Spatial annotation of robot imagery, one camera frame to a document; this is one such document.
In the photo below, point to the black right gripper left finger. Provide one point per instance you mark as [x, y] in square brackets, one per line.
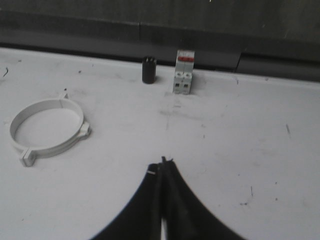
[141, 218]

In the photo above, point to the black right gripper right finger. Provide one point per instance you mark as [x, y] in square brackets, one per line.
[185, 216]

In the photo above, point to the white half pipe clamp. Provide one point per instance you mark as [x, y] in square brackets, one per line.
[37, 129]
[77, 128]

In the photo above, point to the dark brown cylinder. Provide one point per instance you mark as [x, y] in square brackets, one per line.
[149, 64]

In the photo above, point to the white circuit breaker red switch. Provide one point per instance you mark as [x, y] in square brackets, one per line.
[183, 72]

